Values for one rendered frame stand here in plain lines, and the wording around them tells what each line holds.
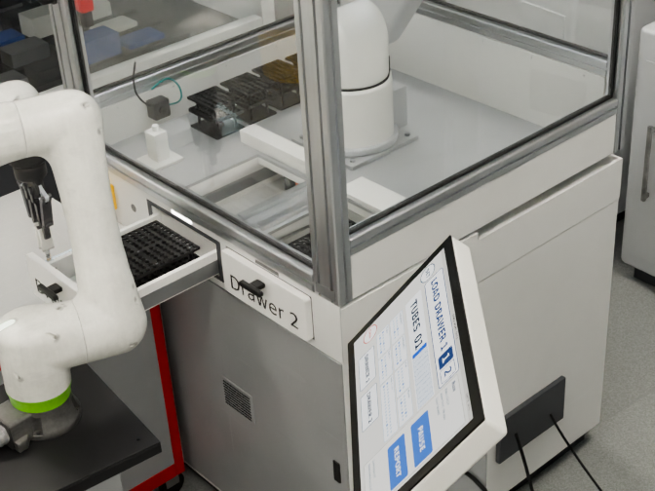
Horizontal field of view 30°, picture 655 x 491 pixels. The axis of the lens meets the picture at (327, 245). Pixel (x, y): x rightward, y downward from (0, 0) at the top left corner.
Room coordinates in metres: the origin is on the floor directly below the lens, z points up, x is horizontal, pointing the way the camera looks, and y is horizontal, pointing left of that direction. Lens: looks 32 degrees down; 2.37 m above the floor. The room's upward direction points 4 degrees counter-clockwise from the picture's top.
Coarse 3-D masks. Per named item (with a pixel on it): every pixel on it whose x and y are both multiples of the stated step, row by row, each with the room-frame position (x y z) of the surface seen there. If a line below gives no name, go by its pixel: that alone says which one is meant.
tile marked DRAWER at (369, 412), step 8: (376, 384) 1.69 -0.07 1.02; (368, 392) 1.69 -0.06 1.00; (376, 392) 1.67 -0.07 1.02; (368, 400) 1.67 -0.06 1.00; (376, 400) 1.64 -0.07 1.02; (368, 408) 1.65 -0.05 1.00; (376, 408) 1.63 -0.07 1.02; (368, 416) 1.63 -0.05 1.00; (376, 416) 1.61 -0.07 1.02; (368, 424) 1.61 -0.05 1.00
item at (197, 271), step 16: (144, 224) 2.53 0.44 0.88; (176, 224) 2.51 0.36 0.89; (192, 240) 2.47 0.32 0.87; (208, 240) 2.42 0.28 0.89; (64, 256) 2.39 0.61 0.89; (208, 256) 2.35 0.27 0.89; (64, 272) 2.38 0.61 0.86; (176, 272) 2.29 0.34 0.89; (192, 272) 2.32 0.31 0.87; (208, 272) 2.34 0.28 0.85; (144, 288) 2.24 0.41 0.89; (160, 288) 2.26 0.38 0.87; (176, 288) 2.29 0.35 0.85; (144, 304) 2.23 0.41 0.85
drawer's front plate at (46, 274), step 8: (32, 256) 2.34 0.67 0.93; (32, 264) 2.33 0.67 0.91; (40, 264) 2.31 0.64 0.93; (48, 264) 2.30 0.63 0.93; (32, 272) 2.34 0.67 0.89; (40, 272) 2.31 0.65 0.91; (48, 272) 2.28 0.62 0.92; (56, 272) 2.27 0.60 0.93; (32, 280) 2.35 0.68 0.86; (40, 280) 2.32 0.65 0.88; (48, 280) 2.28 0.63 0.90; (56, 280) 2.25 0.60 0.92; (64, 280) 2.24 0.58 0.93; (32, 288) 2.36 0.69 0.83; (64, 288) 2.23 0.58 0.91; (72, 288) 2.20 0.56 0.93; (40, 296) 2.33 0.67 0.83; (64, 296) 2.23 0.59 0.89; (72, 296) 2.20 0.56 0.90
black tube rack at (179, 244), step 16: (160, 224) 2.50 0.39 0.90; (128, 240) 2.44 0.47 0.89; (144, 240) 2.43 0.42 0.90; (160, 240) 2.47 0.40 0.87; (176, 240) 2.42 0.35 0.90; (128, 256) 2.36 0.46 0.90; (144, 256) 2.36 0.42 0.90; (160, 256) 2.35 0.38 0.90; (176, 256) 2.35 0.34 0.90; (192, 256) 2.38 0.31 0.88; (144, 272) 2.29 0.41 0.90; (160, 272) 2.34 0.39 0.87
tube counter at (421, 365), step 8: (424, 328) 1.70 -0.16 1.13; (416, 336) 1.70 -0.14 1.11; (424, 336) 1.68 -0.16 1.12; (416, 344) 1.68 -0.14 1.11; (424, 344) 1.66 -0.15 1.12; (416, 352) 1.66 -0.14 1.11; (424, 352) 1.64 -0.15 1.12; (416, 360) 1.64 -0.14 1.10; (424, 360) 1.62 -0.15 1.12; (416, 368) 1.62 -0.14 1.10; (424, 368) 1.60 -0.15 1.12; (416, 376) 1.60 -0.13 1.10; (424, 376) 1.58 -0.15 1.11; (432, 376) 1.57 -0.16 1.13; (416, 384) 1.58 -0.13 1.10; (424, 384) 1.57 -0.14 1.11; (432, 384) 1.55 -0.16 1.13; (416, 392) 1.57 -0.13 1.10; (424, 392) 1.55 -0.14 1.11; (432, 392) 1.53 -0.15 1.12; (416, 400) 1.55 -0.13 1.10; (424, 400) 1.53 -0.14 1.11
